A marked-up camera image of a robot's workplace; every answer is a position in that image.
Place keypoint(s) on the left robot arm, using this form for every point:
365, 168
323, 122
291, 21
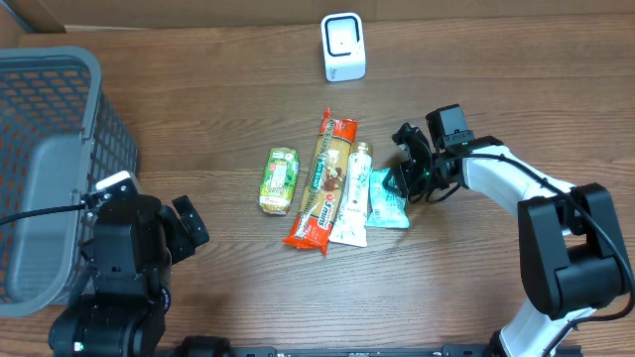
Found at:
135, 242

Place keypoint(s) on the spaghetti pack with red ends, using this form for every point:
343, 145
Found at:
325, 184

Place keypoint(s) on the teal snack packet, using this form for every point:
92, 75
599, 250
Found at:
387, 204

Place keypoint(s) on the white barcode scanner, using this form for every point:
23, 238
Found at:
343, 47

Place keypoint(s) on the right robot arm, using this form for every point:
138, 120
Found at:
573, 259

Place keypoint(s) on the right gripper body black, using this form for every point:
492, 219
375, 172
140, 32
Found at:
424, 181

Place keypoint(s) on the green yellow snack bar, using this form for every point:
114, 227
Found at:
279, 181

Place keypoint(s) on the grey plastic basket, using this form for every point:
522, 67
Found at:
60, 135

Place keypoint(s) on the white Pantene tube gold cap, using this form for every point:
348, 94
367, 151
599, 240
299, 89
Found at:
349, 226

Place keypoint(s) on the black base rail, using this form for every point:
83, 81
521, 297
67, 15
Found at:
451, 350

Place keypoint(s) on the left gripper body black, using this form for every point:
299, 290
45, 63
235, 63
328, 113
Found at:
186, 224

